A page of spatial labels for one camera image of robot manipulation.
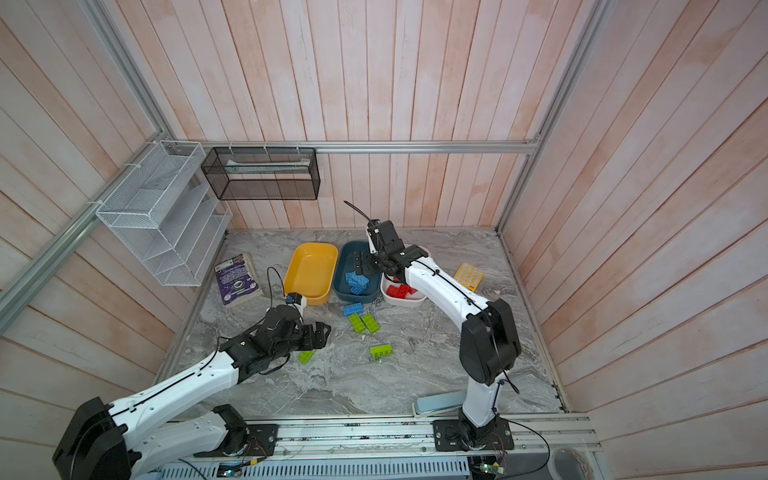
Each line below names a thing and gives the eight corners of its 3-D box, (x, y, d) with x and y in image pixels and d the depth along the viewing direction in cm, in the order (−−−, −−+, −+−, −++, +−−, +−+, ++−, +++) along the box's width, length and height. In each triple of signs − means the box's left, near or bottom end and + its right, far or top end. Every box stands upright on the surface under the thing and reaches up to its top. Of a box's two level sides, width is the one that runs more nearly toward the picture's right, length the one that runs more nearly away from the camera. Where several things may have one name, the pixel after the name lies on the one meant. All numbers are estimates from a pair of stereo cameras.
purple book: (226, 309, 100) (222, 304, 97) (217, 269, 111) (213, 264, 108) (264, 294, 104) (261, 289, 101) (251, 257, 115) (249, 251, 112)
